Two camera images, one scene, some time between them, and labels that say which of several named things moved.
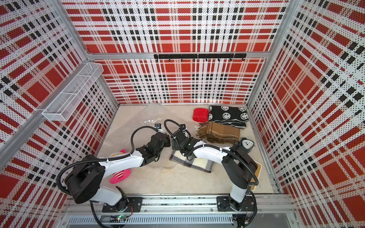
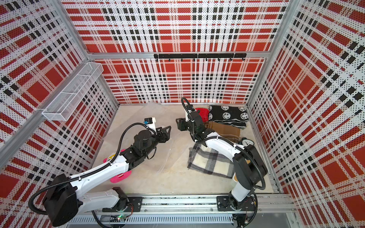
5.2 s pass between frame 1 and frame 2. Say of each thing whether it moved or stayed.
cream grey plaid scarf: moved
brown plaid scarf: stayed
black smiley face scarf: stayed
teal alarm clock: stayed
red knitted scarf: stayed
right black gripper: moved
